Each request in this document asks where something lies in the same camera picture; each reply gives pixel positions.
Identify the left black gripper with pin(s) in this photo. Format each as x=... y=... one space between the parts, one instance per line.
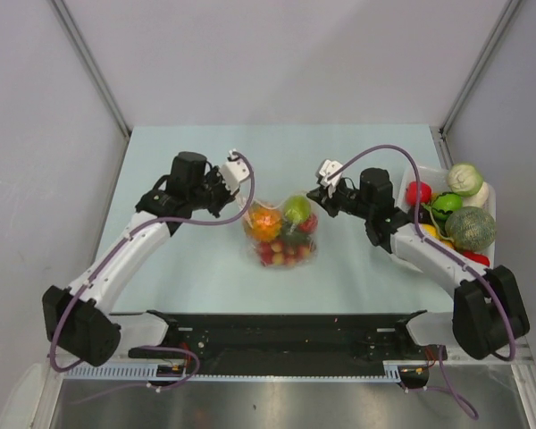
x=226 y=197

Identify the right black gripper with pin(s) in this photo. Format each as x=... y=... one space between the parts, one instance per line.
x=322 y=197

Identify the green toy apple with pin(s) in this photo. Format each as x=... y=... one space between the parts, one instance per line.
x=297 y=209

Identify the clear zip top bag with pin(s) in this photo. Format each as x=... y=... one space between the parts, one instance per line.
x=279 y=206

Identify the orange toy pineapple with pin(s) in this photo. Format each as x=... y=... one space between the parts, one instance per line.
x=263 y=223

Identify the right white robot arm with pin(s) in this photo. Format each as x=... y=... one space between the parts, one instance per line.
x=488 y=314

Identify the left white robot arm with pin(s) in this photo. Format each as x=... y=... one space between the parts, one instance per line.
x=79 y=317

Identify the red toy tomato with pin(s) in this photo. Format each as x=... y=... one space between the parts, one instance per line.
x=418 y=193

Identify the green toy bell pepper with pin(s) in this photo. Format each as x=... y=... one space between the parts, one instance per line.
x=445 y=204

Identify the green toy cabbage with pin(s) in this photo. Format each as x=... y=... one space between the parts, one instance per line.
x=464 y=179

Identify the green toy melon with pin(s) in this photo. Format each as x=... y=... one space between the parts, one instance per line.
x=471 y=228

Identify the white toy radish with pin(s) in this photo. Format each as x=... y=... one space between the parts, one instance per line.
x=478 y=199

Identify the red toy bell pepper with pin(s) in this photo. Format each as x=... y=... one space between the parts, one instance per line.
x=476 y=257

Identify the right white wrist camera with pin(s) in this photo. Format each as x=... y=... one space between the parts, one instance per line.
x=328 y=174

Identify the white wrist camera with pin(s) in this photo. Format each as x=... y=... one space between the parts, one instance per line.
x=328 y=174
x=234 y=171

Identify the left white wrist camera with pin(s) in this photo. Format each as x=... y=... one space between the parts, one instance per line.
x=234 y=171

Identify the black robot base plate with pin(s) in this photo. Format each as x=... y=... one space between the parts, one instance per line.
x=329 y=345

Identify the white slotted cable duct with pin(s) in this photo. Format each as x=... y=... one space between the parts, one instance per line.
x=153 y=372

